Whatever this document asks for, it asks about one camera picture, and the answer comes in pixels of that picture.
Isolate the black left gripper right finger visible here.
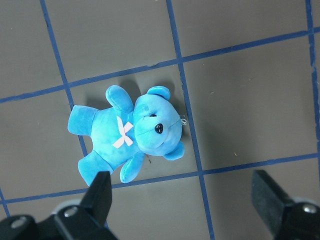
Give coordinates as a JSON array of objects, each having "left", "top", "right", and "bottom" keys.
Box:
[{"left": 251, "top": 169, "right": 320, "bottom": 240}]

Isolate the blue plush teddy bear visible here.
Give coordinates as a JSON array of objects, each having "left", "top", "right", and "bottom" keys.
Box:
[{"left": 67, "top": 85, "right": 185, "bottom": 186}]

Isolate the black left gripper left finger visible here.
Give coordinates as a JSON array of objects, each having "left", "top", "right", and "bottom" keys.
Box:
[{"left": 0, "top": 171, "right": 117, "bottom": 240}]

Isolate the brown paper table mat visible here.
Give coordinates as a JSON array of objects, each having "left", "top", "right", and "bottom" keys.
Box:
[{"left": 0, "top": 0, "right": 320, "bottom": 240}]

